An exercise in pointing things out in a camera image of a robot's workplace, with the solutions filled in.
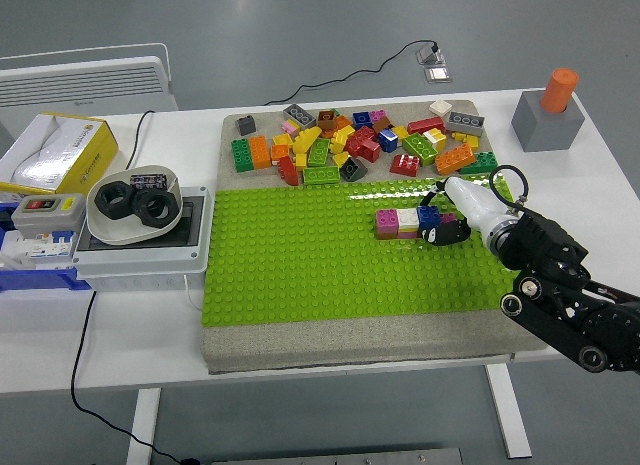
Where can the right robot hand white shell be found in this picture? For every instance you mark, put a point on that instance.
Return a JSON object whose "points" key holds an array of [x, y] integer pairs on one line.
{"points": [[472, 205]]}

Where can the blue toy brick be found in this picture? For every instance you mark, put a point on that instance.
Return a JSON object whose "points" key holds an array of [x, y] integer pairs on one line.
{"points": [[429, 216], [361, 119]]}

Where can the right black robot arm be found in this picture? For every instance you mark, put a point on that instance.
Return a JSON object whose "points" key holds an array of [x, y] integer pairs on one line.
{"points": [[545, 250]]}

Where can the magenta toy brick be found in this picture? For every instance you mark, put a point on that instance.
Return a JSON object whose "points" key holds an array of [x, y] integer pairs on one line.
{"points": [[387, 221], [378, 115], [447, 218]]}

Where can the dark green toy brick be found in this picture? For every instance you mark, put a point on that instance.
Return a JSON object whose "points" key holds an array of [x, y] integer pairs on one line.
{"points": [[480, 162]]}

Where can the long orange toy brick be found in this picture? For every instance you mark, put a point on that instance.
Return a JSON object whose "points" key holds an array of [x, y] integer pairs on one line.
{"points": [[455, 159]]}

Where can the white toy brick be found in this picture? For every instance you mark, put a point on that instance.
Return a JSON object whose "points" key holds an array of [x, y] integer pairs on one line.
{"points": [[408, 218], [441, 108]]}

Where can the light pink toy brick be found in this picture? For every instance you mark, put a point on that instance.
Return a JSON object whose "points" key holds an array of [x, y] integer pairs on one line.
{"points": [[408, 234]]}

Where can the red studded toy brick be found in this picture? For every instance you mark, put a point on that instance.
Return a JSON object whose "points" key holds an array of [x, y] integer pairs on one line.
{"points": [[406, 165]]}

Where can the grey six-stud toy brick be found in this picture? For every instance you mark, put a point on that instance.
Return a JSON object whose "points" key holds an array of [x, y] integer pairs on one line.
{"points": [[466, 123], [299, 115]]}

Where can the long red toy brick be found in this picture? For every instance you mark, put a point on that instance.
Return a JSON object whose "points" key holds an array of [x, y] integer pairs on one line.
{"points": [[426, 125]]}

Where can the glossy red toy brick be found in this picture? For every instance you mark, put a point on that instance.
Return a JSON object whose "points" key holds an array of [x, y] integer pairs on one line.
{"points": [[371, 150]]}

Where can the lime green toy brick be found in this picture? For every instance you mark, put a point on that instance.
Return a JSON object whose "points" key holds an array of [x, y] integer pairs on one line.
{"points": [[318, 152]]}

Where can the brown hollow toy brick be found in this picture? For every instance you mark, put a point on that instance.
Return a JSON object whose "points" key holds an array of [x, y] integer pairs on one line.
{"points": [[327, 121]]}

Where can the yellow curved toy brick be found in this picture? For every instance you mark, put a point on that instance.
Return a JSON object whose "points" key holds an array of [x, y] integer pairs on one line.
{"points": [[306, 140]]}

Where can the green studded baseplate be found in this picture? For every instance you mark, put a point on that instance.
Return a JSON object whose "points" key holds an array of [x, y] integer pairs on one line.
{"points": [[300, 265]]}

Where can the red sloped toy brick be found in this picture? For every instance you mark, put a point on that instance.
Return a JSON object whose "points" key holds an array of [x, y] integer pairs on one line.
{"points": [[288, 171]]}

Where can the small pink toy brick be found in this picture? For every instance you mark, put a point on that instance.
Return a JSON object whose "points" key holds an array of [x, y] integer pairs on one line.
{"points": [[290, 127]]}

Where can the small orange toy brick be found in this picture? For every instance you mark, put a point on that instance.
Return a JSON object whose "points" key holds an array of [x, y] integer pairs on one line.
{"points": [[280, 153]]}

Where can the small dark grey toy brick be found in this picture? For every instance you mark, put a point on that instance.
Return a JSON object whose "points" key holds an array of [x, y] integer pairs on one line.
{"points": [[245, 125]]}

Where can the white and yellow brick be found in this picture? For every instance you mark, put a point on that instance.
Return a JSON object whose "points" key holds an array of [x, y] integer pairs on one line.
{"points": [[434, 138]]}

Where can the large lime green brick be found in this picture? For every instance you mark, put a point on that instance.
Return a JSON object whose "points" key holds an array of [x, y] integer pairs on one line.
{"points": [[419, 149]]}

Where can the grey block holder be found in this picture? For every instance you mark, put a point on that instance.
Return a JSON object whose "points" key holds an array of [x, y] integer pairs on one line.
{"points": [[545, 132]]}

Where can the blue and white brick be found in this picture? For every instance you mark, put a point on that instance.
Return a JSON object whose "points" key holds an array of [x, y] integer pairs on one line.
{"points": [[387, 140]]}

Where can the dark grey sloped brick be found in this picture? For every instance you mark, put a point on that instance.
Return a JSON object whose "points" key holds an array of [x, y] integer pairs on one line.
{"points": [[353, 169]]}

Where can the closed metal floor socket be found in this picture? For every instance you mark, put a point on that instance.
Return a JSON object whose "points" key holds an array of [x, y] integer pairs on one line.
{"points": [[438, 75]]}

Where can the orange cylinder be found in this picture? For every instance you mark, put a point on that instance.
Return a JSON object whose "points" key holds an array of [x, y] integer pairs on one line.
{"points": [[557, 92]]}

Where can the open metal floor socket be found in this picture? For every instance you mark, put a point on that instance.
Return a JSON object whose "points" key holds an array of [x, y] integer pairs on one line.
{"points": [[431, 56]]}

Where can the lime green three-hole brick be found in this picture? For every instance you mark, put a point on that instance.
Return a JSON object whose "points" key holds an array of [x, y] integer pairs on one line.
{"points": [[320, 176]]}

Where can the white table leg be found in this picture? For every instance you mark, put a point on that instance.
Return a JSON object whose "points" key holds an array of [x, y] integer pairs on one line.
{"points": [[510, 415], [145, 425]]}

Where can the small black electronic component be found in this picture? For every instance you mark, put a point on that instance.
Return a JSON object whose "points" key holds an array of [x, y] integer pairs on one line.
{"points": [[147, 181]]}

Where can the grey white junction box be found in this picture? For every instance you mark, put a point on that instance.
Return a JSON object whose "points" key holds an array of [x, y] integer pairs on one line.
{"points": [[150, 265]]}

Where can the large black hex nut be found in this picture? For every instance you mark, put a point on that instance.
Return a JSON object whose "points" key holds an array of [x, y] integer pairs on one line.
{"points": [[142, 216], [101, 195]]}

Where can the cream plastic bowl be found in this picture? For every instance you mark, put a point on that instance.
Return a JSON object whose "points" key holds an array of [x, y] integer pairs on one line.
{"points": [[107, 230]]}

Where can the yellow and white carton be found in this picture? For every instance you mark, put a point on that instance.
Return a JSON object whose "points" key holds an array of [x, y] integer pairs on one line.
{"points": [[95, 145]]}

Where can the white panel heater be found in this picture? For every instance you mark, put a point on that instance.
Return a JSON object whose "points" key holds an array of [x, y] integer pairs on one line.
{"points": [[90, 80]]}

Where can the white and blue circuit breaker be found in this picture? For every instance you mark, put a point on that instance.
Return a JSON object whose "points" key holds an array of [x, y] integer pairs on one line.
{"points": [[52, 245]]}

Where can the blue plastic bin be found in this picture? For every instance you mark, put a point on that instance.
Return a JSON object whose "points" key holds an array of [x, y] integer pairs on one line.
{"points": [[35, 280]]}

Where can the grey switch box red button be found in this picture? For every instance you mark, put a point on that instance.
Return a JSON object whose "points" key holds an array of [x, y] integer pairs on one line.
{"points": [[50, 217]]}

